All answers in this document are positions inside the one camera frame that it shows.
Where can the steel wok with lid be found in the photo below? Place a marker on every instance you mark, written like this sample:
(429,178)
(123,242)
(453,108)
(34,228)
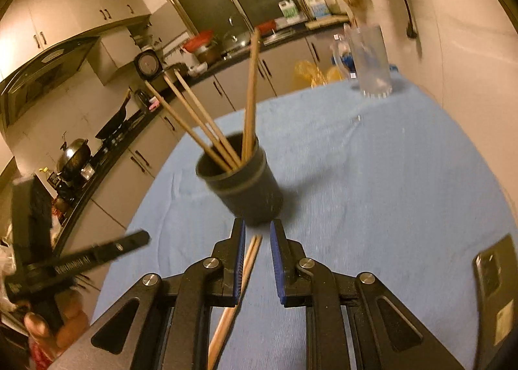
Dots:
(75,155)

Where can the green label detergent jug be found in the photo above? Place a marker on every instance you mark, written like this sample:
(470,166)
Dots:
(288,9)

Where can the silver rice cooker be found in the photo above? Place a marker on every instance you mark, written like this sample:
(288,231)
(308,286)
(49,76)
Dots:
(176,72)

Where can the long wooden chopstick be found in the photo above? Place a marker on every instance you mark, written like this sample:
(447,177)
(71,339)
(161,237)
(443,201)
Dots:
(255,250)
(188,89)
(251,94)
(249,252)
(162,100)
(178,94)

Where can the clear glass mug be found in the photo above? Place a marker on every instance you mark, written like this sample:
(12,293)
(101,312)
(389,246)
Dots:
(368,62)

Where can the beige kitchen cabinets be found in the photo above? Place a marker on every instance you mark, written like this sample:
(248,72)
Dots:
(73,17)
(238,88)

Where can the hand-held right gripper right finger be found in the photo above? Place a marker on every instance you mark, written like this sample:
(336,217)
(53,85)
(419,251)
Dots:
(277,260)

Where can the white plastic bag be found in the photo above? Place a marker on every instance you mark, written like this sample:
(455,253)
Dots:
(6,256)

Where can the yellow plastic bag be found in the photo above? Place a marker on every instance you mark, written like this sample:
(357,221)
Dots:
(309,72)

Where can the blue label detergent jug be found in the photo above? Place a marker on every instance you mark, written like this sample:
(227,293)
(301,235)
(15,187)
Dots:
(319,8)

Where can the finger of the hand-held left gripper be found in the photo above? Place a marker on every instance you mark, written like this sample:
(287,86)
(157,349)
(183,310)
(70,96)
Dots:
(38,208)
(121,247)

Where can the cooking oil bottle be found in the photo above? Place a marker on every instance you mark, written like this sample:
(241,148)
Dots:
(47,177)

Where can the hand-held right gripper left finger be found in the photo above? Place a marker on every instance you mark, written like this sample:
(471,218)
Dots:
(239,260)

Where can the steel kettle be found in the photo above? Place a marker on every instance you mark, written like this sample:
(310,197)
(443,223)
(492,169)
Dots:
(142,99)

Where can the range hood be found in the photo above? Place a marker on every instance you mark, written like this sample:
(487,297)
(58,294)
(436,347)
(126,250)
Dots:
(44,70)

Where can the black kitchen countertop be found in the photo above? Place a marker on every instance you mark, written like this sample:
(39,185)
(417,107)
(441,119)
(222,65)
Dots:
(129,147)

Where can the white ceramic bowl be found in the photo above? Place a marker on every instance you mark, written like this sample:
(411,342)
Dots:
(199,68)

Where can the wooden cutting board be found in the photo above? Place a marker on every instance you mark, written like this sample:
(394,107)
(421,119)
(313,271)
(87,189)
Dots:
(323,23)

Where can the person's left hand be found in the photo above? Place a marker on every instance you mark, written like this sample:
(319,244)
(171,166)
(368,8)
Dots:
(75,313)

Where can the glass pot lid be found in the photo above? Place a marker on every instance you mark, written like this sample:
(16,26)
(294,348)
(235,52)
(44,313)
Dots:
(236,40)

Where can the black utensil holder cup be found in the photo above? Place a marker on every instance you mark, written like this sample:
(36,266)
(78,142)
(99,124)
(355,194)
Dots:
(247,200)

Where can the brown cooking pot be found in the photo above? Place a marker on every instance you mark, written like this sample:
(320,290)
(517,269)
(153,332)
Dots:
(208,55)

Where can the black smartphone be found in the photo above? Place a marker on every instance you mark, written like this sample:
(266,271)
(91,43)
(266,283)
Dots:
(495,293)

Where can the beige lower kitchen cabinets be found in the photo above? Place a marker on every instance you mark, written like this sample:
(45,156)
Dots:
(238,88)

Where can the gas stove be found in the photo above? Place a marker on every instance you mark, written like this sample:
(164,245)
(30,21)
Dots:
(87,172)

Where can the black wok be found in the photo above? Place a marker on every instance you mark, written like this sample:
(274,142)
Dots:
(113,125)

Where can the beige upper kitchen cabinets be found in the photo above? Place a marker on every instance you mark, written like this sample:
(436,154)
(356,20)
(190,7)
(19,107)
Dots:
(73,17)

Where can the pink cloth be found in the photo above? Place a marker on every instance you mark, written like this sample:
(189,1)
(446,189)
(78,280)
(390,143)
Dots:
(153,106)

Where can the red plastic basin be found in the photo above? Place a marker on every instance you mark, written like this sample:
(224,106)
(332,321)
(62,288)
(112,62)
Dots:
(198,40)

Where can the blue tablecloth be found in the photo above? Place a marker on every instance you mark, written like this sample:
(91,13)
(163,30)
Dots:
(364,191)

